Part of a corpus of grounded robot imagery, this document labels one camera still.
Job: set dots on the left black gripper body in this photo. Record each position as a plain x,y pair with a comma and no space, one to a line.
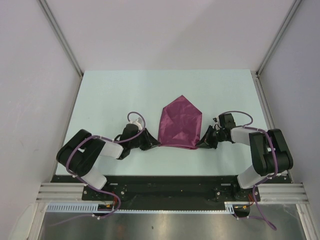
134,144

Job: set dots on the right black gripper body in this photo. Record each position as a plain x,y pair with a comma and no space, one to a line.
220,138

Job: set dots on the purple cloth napkin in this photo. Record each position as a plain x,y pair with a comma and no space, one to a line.
180,124

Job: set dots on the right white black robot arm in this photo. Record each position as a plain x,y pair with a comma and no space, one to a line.
271,158

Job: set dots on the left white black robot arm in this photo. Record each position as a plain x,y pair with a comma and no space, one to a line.
80,153

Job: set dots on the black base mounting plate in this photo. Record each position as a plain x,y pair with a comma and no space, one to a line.
175,204

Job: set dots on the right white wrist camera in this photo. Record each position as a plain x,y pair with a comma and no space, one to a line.
216,123

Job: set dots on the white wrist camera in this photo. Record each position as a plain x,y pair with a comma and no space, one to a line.
138,122
216,123

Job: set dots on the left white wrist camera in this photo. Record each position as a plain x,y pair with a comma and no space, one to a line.
138,122

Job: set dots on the aluminium rail frame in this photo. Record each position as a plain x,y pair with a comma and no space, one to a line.
278,193

